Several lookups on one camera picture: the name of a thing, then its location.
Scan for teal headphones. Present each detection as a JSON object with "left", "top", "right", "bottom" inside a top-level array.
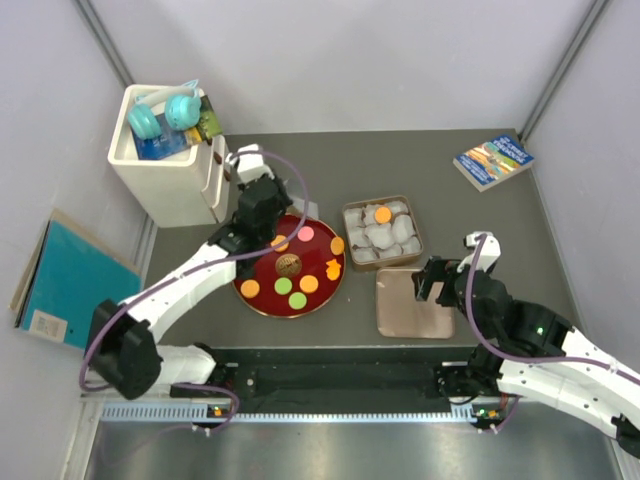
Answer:
[{"left": 127, "top": 80, "right": 202, "bottom": 140}]

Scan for gold tin lid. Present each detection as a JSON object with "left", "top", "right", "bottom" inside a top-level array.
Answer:
[{"left": 376, "top": 267, "right": 455, "bottom": 340}]

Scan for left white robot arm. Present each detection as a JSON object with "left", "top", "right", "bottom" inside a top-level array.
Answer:
[{"left": 78, "top": 145, "right": 296, "bottom": 400}]

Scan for white storage drawer box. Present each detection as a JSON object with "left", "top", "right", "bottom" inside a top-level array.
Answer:
[{"left": 107, "top": 84, "right": 231, "bottom": 228}]

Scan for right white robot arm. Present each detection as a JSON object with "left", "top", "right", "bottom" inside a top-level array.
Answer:
[{"left": 411, "top": 232, "right": 639, "bottom": 457}]

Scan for square gold cookie tin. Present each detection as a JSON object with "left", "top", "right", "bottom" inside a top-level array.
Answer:
[{"left": 342, "top": 195, "right": 425, "bottom": 271}]

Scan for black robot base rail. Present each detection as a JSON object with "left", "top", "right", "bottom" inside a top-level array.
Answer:
[{"left": 209, "top": 346, "right": 497, "bottom": 413}]

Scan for orange round cookie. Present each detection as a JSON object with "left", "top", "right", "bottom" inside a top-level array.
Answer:
[
  {"left": 330, "top": 236, "right": 345, "bottom": 255},
  {"left": 270, "top": 235, "right": 289, "bottom": 253},
  {"left": 374, "top": 206, "right": 393, "bottom": 225},
  {"left": 240, "top": 279, "right": 261, "bottom": 299},
  {"left": 299, "top": 275, "right": 319, "bottom": 294}
]

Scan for pink round cookie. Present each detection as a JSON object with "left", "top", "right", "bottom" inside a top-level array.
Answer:
[{"left": 297, "top": 226, "right": 315, "bottom": 242}]

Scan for orange fish-shaped cookie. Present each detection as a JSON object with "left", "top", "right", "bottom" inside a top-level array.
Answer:
[{"left": 325, "top": 259, "right": 342, "bottom": 281}]

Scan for teal folder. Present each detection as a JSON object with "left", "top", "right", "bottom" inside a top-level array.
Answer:
[{"left": 10, "top": 209, "right": 142, "bottom": 350}]

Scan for colourful paperback book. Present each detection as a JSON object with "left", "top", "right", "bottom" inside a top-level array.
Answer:
[{"left": 452, "top": 134, "right": 534, "bottom": 192}]

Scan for round red lacquer tray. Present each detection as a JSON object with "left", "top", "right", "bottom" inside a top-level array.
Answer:
[{"left": 233, "top": 214, "right": 346, "bottom": 319}]

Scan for green round cookie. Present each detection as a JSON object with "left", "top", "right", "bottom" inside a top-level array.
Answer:
[
  {"left": 274, "top": 277, "right": 293, "bottom": 295},
  {"left": 288, "top": 292, "right": 307, "bottom": 310}
]

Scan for green card in box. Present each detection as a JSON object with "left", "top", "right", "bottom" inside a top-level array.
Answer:
[{"left": 184, "top": 95, "right": 223, "bottom": 147}]

